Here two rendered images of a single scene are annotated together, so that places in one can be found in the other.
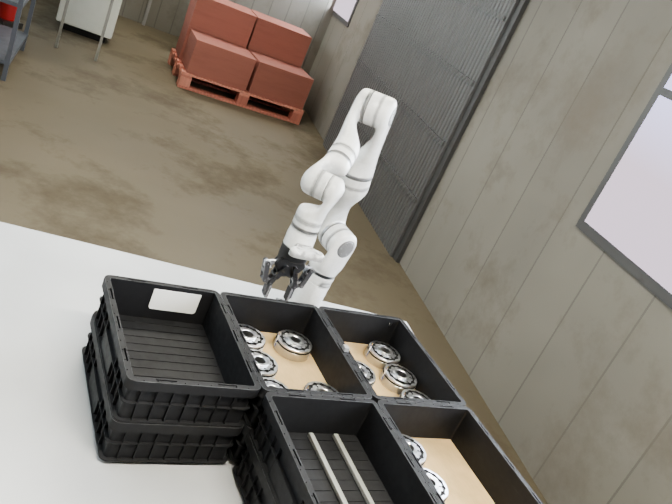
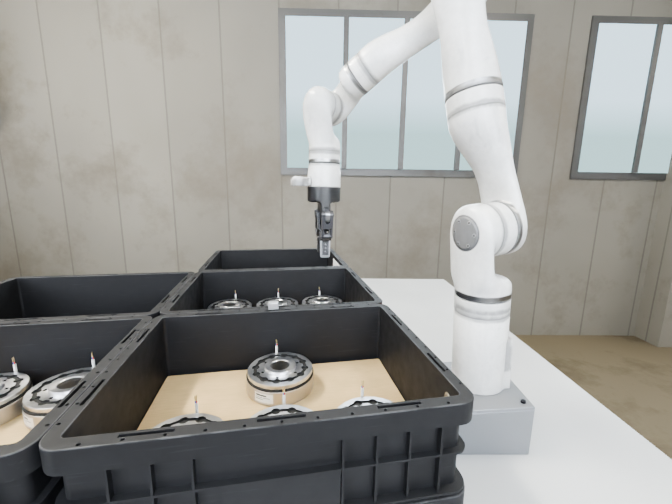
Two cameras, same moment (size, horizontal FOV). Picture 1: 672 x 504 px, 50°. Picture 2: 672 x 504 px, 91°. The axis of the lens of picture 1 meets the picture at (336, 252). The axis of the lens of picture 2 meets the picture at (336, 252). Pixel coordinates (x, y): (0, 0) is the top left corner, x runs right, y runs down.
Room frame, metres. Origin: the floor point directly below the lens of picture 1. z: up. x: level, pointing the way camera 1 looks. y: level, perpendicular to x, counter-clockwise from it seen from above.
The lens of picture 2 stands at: (1.98, -0.60, 1.14)
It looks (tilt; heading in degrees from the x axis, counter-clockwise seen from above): 11 degrees down; 113
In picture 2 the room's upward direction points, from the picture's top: 1 degrees clockwise
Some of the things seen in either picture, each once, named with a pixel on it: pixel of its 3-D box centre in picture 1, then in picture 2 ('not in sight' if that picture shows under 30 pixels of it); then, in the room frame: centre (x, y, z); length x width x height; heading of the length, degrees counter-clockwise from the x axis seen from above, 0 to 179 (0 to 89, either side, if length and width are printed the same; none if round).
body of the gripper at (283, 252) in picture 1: (291, 259); (323, 205); (1.66, 0.09, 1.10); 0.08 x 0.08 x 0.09
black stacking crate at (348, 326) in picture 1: (380, 371); (280, 390); (1.76, -0.25, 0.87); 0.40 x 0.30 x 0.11; 33
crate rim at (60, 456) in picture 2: (388, 356); (279, 355); (1.76, -0.25, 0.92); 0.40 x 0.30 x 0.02; 33
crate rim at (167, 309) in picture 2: (291, 346); (277, 289); (1.59, 0.00, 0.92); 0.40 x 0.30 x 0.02; 33
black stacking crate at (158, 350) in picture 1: (171, 351); (276, 277); (1.43, 0.25, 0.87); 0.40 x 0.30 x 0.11; 33
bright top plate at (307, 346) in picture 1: (294, 341); not in sight; (1.72, 0.00, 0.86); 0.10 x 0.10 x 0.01
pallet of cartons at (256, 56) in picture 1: (245, 56); not in sight; (7.60, 1.72, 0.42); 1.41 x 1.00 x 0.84; 114
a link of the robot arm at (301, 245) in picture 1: (304, 238); (315, 173); (1.65, 0.08, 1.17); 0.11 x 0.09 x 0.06; 32
